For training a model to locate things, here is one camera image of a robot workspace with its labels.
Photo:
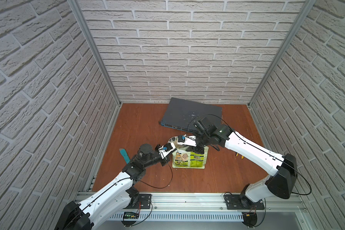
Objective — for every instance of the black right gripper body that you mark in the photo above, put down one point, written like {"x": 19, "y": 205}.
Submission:
{"x": 200, "y": 146}

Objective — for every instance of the teal handled tool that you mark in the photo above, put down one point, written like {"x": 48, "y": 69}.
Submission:
{"x": 124, "y": 155}

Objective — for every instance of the aluminium corner post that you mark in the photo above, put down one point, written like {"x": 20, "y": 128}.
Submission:
{"x": 306, "y": 8}
{"x": 76, "y": 9}

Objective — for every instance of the aluminium corner post right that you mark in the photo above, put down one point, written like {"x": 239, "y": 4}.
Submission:
{"x": 306, "y": 8}

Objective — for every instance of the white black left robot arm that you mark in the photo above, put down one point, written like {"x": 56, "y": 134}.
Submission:
{"x": 119, "y": 194}

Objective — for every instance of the small green circuit board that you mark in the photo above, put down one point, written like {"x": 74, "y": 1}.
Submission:
{"x": 131, "y": 215}

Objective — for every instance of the aluminium corner post left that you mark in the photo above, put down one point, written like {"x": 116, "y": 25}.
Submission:
{"x": 76, "y": 9}

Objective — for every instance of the grey blue network switch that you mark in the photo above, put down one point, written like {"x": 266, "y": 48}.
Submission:
{"x": 181, "y": 114}

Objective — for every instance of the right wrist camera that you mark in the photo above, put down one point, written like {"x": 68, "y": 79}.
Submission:
{"x": 187, "y": 140}

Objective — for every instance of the round black connector box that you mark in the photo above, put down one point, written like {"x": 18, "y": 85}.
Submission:
{"x": 249, "y": 219}

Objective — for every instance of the green oats bag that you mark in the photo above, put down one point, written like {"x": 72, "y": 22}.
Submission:
{"x": 185, "y": 157}

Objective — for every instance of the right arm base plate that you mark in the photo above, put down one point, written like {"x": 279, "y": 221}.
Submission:
{"x": 239, "y": 202}

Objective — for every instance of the aluminium front rail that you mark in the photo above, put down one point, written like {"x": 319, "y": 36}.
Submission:
{"x": 220, "y": 202}

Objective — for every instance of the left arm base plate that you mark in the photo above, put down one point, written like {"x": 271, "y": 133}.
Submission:
{"x": 141, "y": 201}

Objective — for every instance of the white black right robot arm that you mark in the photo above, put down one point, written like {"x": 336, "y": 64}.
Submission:
{"x": 282, "y": 173}

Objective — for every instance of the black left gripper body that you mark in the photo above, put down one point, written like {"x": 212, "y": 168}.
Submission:
{"x": 165, "y": 160}

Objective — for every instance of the green leaf pattern bowl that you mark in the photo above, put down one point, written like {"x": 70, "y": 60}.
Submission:
{"x": 177, "y": 144}

